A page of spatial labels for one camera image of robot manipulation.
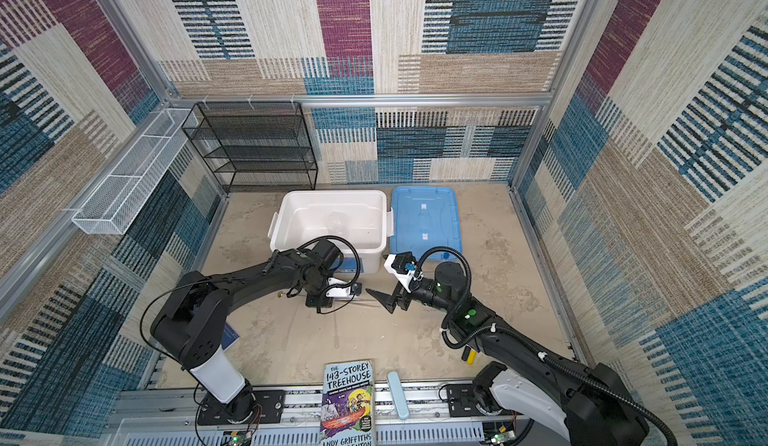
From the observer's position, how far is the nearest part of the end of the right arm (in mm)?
580

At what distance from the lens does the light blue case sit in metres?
0.71

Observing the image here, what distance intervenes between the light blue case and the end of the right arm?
0.19m
